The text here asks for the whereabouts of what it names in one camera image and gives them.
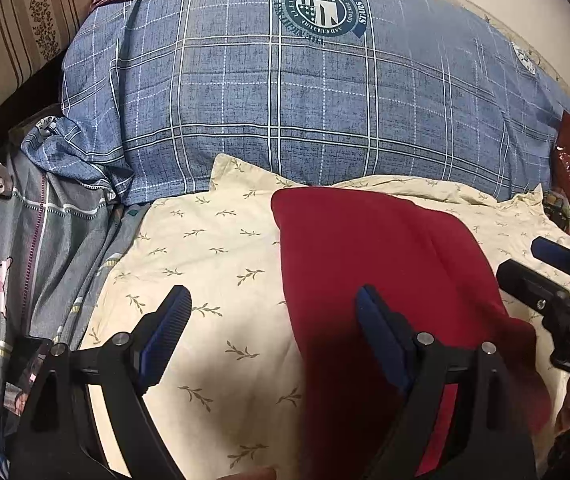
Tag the cream leaf-print pillow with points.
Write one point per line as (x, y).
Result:
(231, 397)

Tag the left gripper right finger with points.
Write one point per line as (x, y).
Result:
(459, 418)

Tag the blue plaid quilt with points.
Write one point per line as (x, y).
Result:
(317, 91)

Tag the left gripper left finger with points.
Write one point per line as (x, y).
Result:
(58, 437)

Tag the glossy magazine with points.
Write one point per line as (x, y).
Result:
(26, 360)

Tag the red garment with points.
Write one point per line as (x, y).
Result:
(427, 266)

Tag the grey patterned bedsheet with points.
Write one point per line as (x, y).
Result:
(58, 241)

